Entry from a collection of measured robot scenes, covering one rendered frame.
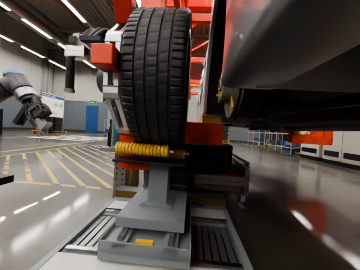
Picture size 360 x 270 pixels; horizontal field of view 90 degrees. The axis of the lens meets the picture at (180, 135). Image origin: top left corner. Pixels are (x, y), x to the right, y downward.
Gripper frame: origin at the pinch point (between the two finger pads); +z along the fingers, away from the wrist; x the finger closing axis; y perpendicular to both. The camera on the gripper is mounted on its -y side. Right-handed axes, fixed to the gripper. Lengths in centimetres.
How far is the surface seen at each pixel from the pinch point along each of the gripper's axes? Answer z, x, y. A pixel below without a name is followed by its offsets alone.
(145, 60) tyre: 12, -29, 61
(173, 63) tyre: 19, -30, 69
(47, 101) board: -465, 687, -345
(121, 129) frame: 21.6, -6.8, 36.1
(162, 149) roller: 40, -9, 47
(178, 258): 78, -18, 32
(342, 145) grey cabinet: 241, 348, 378
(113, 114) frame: 16.2, -13.9, 38.5
